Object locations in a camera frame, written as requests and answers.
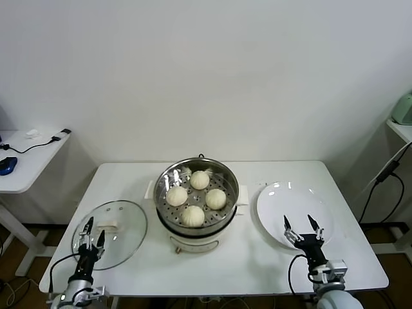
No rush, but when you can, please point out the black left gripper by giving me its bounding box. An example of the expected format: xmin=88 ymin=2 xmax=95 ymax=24
xmin=75 ymin=216 xmax=106 ymax=281

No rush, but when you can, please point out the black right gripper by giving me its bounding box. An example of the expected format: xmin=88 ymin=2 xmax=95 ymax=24
xmin=283 ymin=214 xmax=328 ymax=268

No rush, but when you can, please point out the glass lid with cream handle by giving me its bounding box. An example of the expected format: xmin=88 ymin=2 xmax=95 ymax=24
xmin=71 ymin=200 xmax=148 ymax=270

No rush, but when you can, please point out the white steamed baozi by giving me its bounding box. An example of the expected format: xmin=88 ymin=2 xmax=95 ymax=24
xmin=189 ymin=170 xmax=210 ymax=190
xmin=205 ymin=189 xmax=227 ymax=210
xmin=180 ymin=205 xmax=205 ymax=227
xmin=165 ymin=186 xmax=189 ymax=207

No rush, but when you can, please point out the stainless steel steamer basket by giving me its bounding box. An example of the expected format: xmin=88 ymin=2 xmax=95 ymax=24
xmin=153 ymin=157 xmax=240 ymax=231

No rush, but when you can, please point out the white round plate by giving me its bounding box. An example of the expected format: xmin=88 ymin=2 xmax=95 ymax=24
xmin=256 ymin=182 xmax=335 ymax=251

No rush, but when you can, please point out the cream electric cooking pot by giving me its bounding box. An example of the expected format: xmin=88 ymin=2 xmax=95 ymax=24
xmin=144 ymin=180 xmax=249 ymax=255

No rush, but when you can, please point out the blue computer mouse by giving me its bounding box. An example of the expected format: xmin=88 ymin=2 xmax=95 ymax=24
xmin=0 ymin=156 xmax=18 ymax=176

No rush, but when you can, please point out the mint green appliance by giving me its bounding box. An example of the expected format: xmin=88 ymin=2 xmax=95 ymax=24
xmin=391 ymin=91 xmax=412 ymax=126

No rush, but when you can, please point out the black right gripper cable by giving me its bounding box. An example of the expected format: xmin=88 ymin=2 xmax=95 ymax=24
xmin=287 ymin=253 xmax=312 ymax=296

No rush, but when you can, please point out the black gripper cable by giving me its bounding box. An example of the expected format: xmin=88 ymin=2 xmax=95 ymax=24
xmin=48 ymin=253 xmax=80 ymax=293
xmin=287 ymin=253 xmax=312 ymax=296

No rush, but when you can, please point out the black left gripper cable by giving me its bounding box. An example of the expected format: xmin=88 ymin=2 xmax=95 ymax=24
xmin=48 ymin=253 xmax=80 ymax=293

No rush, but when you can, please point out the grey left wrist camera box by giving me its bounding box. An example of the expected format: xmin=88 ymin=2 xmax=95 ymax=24
xmin=74 ymin=285 xmax=107 ymax=306

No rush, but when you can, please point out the white floor cable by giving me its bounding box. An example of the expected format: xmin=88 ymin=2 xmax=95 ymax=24
xmin=5 ymin=277 xmax=38 ymax=306

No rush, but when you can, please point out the thin black desk cable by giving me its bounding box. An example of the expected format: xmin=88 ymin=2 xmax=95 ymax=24
xmin=0 ymin=136 xmax=62 ymax=155

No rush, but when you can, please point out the white hanging cable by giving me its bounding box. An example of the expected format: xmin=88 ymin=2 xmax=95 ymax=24
xmin=357 ymin=140 xmax=412 ymax=198

